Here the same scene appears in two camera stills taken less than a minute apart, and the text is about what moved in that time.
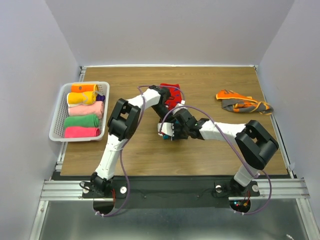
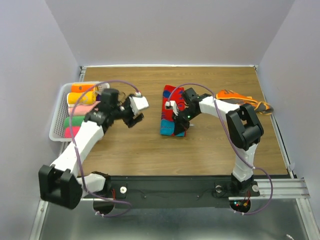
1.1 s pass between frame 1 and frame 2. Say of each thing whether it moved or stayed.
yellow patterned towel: stayed
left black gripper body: moved
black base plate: stayed
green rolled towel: stayed
